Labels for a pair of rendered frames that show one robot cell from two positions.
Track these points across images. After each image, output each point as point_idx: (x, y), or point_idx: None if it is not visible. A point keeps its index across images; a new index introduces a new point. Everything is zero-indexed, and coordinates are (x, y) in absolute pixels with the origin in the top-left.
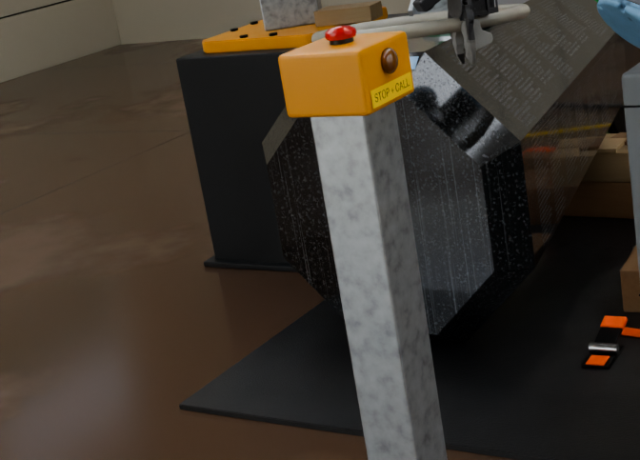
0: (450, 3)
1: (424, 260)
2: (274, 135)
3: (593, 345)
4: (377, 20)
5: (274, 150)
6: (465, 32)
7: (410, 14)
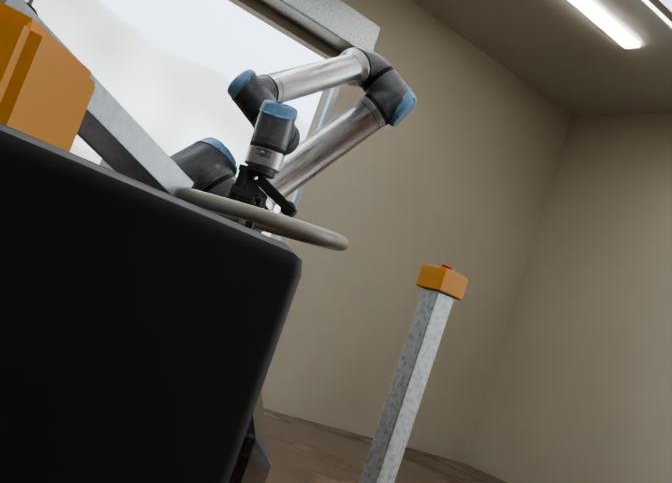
0: (261, 205)
1: None
2: (257, 407)
3: None
4: (228, 198)
5: (265, 430)
6: (255, 230)
7: (190, 187)
